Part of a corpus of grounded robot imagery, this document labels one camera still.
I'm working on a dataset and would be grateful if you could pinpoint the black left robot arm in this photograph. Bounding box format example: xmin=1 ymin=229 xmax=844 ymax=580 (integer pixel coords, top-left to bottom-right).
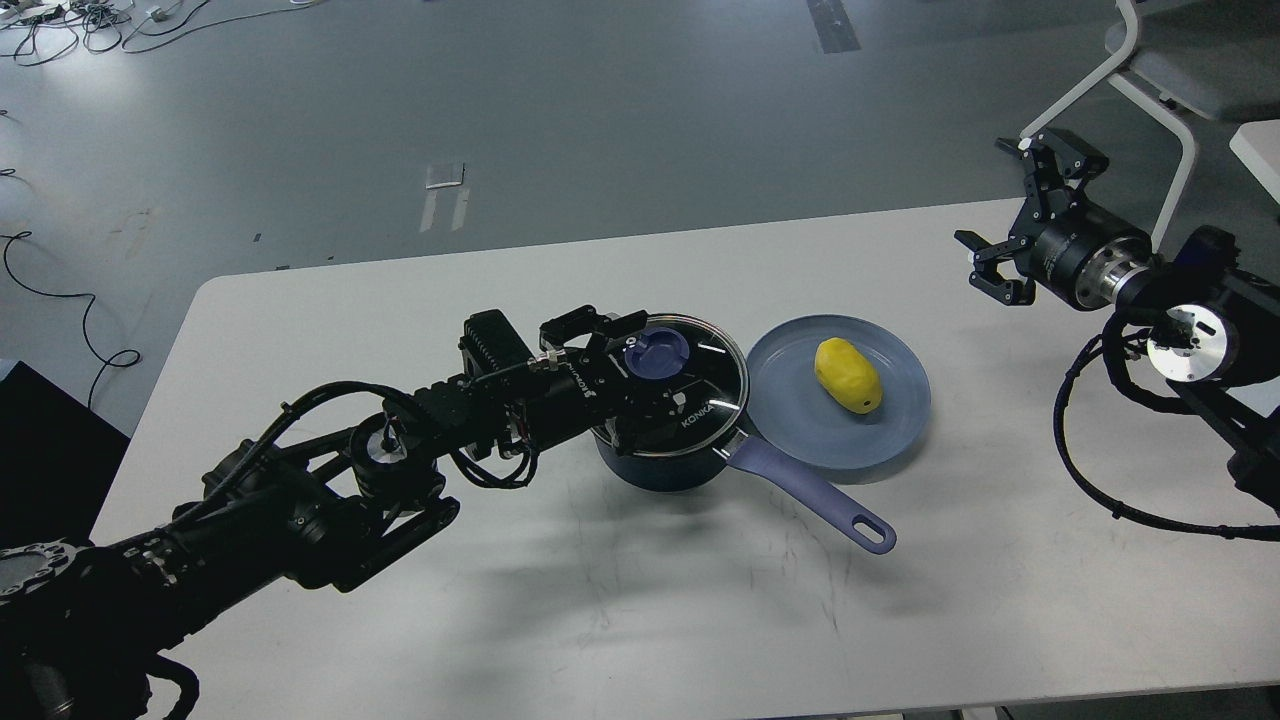
xmin=3 ymin=306 xmax=694 ymax=719

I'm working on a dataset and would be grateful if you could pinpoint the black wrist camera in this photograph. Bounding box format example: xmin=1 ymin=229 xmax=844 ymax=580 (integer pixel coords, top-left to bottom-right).
xmin=460 ymin=309 xmax=534 ymax=393

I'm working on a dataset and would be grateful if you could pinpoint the light blue plate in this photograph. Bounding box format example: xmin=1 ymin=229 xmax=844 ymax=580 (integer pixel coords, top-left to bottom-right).
xmin=748 ymin=314 xmax=932 ymax=477

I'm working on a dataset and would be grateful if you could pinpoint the white table right edge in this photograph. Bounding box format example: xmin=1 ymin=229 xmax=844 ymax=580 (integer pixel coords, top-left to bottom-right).
xmin=1229 ymin=119 xmax=1279 ymax=202

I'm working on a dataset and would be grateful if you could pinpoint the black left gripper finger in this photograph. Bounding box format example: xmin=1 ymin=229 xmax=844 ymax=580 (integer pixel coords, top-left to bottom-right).
xmin=539 ymin=307 xmax=649 ymax=351
xmin=611 ymin=386 xmax=716 ymax=457

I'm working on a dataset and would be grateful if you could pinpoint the cable bundle on floor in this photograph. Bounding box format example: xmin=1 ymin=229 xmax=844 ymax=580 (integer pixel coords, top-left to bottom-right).
xmin=0 ymin=0 xmax=326 ymax=65

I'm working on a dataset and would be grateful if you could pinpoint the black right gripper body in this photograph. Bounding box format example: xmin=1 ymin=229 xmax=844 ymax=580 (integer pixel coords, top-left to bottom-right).
xmin=1030 ymin=201 xmax=1153 ymax=311

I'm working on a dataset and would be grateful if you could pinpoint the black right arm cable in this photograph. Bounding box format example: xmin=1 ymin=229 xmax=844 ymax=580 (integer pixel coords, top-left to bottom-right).
xmin=1052 ymin=334 xmax=1280 ymax=543

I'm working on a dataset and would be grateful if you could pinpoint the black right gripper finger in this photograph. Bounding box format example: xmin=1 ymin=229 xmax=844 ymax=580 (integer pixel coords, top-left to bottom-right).
xmin=995 ymin=127 xmax=1110 ymax=241
xmin=954 ymin=231 xmax=1036 ymax=306

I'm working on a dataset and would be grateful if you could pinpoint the black box left edge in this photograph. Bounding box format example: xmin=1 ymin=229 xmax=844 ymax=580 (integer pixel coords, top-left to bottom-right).
xmin=1 ymin=359 xmax=131 ymax=550

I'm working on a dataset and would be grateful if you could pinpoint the glass pot lid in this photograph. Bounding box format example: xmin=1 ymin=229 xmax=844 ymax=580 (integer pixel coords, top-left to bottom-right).
xmin=591 ymin=313 xmax=750 ymax=457

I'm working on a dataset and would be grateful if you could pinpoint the white office chair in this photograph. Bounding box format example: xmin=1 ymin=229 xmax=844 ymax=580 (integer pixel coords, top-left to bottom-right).
xmin=1018 ymin=1 xmax=1279 ymax=245

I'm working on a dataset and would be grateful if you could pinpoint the yellow potato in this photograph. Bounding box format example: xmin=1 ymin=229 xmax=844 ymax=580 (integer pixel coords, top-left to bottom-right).
xmin=814 ymin=337 xmax=883 ymax=415

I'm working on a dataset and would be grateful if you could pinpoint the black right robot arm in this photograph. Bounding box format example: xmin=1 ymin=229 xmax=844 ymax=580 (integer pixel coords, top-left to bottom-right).
xmin=954 ymin=128 xmax=1279 ymax=542

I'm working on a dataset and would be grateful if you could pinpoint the dark blue saucepan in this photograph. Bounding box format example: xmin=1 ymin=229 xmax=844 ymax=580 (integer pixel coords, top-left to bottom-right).
xmin=595 ymin=388 xmax=897 ymax=555

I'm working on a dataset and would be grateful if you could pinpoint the black floor cable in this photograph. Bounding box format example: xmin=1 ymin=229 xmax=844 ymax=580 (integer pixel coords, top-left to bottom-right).
xmin=0 ymin=228 xmax=142 ymax=409

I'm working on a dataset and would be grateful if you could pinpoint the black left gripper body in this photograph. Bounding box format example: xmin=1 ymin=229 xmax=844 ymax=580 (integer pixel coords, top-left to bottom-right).
xmin=545 ymin=341 xmax=636 ymax=421

